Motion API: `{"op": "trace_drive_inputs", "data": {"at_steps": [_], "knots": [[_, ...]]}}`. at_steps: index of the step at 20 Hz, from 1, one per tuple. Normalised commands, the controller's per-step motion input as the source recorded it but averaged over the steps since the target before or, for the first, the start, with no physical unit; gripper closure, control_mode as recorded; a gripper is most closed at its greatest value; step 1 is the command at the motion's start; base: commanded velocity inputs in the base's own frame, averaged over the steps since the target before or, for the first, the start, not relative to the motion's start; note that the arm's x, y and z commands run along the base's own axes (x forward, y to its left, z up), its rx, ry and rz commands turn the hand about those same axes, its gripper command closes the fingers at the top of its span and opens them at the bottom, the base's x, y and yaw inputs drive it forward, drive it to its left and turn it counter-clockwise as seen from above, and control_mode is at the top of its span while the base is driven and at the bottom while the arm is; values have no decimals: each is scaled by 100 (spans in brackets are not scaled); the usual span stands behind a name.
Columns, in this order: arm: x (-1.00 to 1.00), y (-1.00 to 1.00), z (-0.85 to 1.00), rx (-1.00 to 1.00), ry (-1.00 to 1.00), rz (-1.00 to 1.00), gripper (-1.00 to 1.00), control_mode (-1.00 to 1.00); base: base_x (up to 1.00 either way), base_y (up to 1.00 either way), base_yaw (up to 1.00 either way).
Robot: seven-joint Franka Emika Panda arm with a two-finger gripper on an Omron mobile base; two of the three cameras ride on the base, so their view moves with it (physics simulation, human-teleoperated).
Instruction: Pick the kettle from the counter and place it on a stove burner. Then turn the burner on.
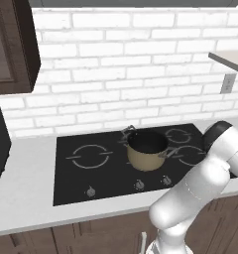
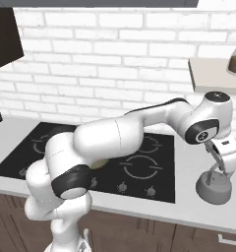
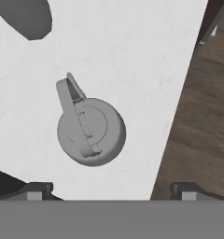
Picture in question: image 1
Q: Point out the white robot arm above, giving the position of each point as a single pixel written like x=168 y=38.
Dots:
x=190 y=195

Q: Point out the beige pot with black inside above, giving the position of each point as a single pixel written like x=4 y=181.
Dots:
x=146 y=154

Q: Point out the black hob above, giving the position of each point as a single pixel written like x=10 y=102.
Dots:
x=104 y=168

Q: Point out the grey hob knob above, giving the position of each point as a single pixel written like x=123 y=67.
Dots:
x=166 y=180
x=90 y=191
x=139 y=184

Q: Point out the brown base cupboard door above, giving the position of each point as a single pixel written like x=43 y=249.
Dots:
x=28 y=242
x=111 y=236
x=220 y=228

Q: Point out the grey range hood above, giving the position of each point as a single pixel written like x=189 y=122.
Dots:
x=134 y=3

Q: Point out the grey wall socket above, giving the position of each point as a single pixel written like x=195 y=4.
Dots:
x=228 y=83

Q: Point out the pale wall shelf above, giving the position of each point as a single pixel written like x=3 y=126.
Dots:
x=230 y=59

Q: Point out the dark brown wall cupboard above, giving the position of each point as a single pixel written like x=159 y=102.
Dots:
x=12 y=49

